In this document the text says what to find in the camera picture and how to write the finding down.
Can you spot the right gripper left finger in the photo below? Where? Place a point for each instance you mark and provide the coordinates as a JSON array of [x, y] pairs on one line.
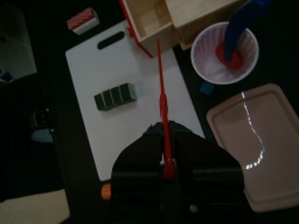
[[137, 180]]

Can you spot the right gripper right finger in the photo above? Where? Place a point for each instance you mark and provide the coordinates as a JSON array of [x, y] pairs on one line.
[[210, 180]]

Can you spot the pink plastic plate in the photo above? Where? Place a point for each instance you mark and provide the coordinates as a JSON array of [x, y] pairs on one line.
[[269, 163]]

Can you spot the toy sushi roll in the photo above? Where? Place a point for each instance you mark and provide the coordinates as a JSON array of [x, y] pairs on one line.
[[115, 96]]

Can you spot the white cutting board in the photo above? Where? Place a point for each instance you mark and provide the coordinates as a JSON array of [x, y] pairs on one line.
[[125, 67]]

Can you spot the striped toy nigiri sushi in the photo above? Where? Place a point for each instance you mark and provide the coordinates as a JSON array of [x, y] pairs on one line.
[[82, 21]]

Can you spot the small orange toy piece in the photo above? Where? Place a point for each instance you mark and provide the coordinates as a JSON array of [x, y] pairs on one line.
[[106, 191]]

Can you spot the light blue small object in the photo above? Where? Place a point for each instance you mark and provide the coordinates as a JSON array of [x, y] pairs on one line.
[[42, 136]]

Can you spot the small blue toy piece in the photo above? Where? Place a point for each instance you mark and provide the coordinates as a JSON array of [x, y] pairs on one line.
[[207, 88]]

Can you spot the small black box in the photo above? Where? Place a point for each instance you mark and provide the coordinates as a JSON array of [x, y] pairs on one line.
[[42, 118]]

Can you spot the red plastic cup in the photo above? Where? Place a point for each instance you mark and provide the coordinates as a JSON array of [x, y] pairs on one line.
[[213, 73]]

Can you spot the red wooden drawer box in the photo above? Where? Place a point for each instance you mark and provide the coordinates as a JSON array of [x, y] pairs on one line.
[[155, 29]]

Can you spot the blue toy utensil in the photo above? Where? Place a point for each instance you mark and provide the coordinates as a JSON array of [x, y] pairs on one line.
[[239, 26]]

